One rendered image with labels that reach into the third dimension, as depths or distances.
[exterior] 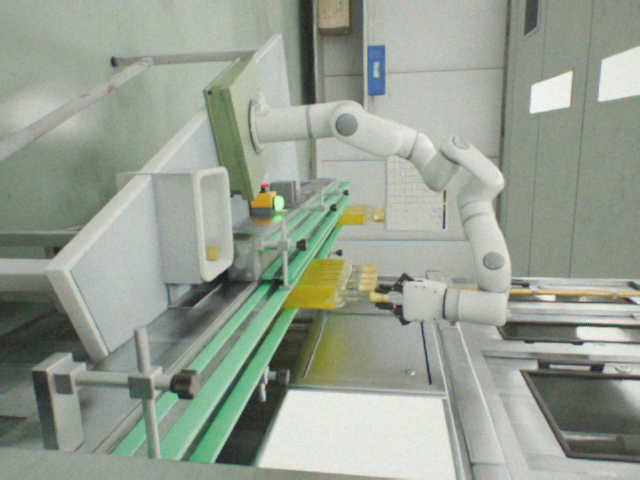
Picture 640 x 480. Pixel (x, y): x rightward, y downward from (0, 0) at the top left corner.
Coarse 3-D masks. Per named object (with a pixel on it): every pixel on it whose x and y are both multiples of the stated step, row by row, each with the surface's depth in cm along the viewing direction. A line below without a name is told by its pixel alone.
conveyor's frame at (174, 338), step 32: (256, 224) 135; (224, 288) 108; (160, 320) 90; (192, 320) 90; (224, 320) 93; (128, 352) 77; (160, 352) 76; (192, 352) 78; (32, 416) 59; (96, 416) 59; (128, 416) 59; (96, 448) 53
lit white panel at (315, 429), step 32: (288, 416) 89; (320, 416) 89; (352, 416) 89; (384, 416) 89; (416, 416) 88; (288, 448) 80; (320, 448) 80; (352, 448) 80; (384, 448) 80; (416, 448) 79; (448, 448) 79
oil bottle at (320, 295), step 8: (296, 288) 118; (304, 288) 117; (312, 288) 117; (320, 288) 117; (328, 288) 117; (336, 288) 116; (344, 288) 118; (288, 296) 118; (296, 296) 118; (304, 296) 118; (312, 296) 117; (320, 296) 117; (328, 296) 117; (336, 296) 116; (344, 296) 117; (288, 304) 119; (296, 304) 118; (304, 304) 118; (312, 304) 118; (320, 304) 118; (328, 304) 117; (336, 304) 117; (344, 304) 118
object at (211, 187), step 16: (192, 176) 92; (208, 176) 105; (224, 176) 105; (208, 192) 106; (224, 192) 106; (208, 208) 107; (224, 208) 107; (208, 224) 108; (224, 224) 107; (208, 240) 108; (224, 240) 108; (224, 256) 109; (208, 272) 98
